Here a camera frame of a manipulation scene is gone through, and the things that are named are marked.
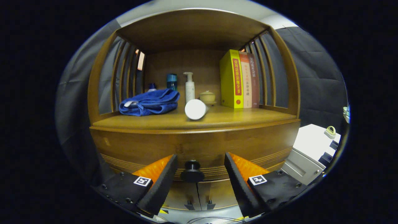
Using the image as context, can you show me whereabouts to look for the wooden countertop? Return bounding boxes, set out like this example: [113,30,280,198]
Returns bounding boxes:
[90,104,301,134]

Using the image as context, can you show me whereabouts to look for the brown book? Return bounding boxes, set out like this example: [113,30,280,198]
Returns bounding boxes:
[248,53,260,108]

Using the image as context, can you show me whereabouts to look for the white pump bottle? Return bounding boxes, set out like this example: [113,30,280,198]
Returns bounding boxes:
[183,72,196,104]

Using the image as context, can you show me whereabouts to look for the thick yellow book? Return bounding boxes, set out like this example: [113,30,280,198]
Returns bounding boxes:
[220,49,244,109]

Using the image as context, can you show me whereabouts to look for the white and green tube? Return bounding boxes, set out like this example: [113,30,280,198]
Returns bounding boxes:
[184,99,209,120]

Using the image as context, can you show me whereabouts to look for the wooden cabinet with slatted sides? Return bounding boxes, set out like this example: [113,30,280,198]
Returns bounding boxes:
[88,9,301,212]

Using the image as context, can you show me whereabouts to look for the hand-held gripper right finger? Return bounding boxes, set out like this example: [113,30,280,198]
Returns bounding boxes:
[224,152,308,218]

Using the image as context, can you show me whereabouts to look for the wooden cabinet door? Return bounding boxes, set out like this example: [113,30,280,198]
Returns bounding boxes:
[162,180,202,211]
[197,178,241,210]

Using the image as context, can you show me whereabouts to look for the beige lidded tea bowl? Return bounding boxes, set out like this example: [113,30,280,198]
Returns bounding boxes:
[199,91,217,106]

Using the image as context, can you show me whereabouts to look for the white side cabinet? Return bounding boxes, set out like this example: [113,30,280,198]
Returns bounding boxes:
[281,124,341,185]

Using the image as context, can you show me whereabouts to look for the orange book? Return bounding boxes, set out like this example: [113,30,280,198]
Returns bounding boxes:
[239,51,253,109]

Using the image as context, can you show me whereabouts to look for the teal bottle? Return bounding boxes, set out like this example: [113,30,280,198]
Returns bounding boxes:
[166,73,178,91]

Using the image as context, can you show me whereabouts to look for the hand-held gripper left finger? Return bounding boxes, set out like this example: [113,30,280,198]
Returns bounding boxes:
[93,154,178,218]

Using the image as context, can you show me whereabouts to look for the wooden drawer with black knob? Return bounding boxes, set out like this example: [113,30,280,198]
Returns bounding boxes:
[90,120,301,183]

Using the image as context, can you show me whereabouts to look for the folded blue towel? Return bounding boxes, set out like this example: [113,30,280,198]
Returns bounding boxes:
[119,88,180,116]

